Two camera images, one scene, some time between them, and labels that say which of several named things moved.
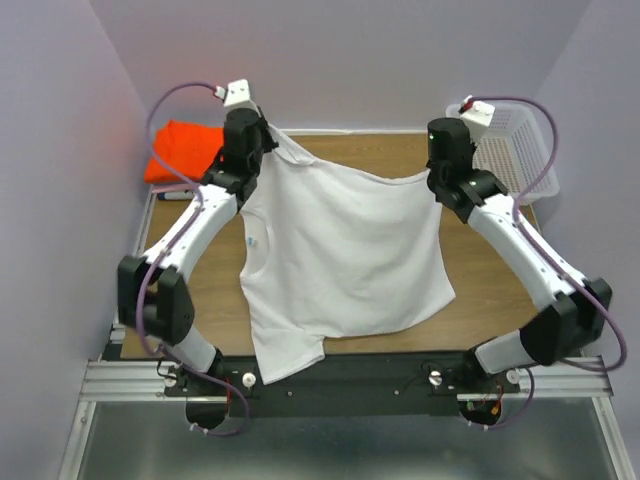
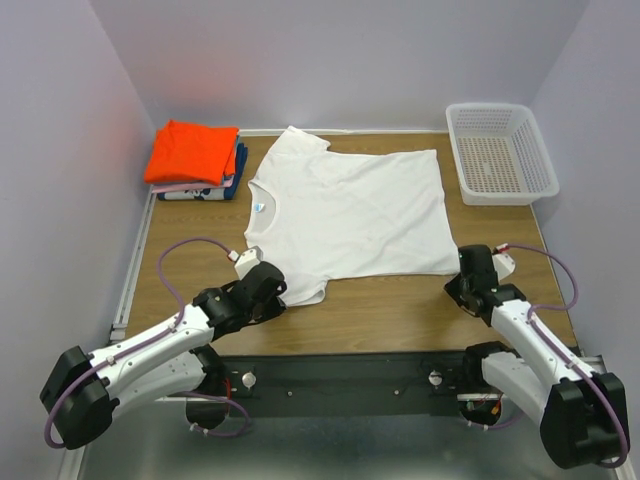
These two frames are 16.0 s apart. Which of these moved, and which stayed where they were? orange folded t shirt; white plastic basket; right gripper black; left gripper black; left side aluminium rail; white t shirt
Moved: right gripper black; white t shirt; left gripper black
Stayed: white plastic basket; left side aluminium rail; orange folded t shirt
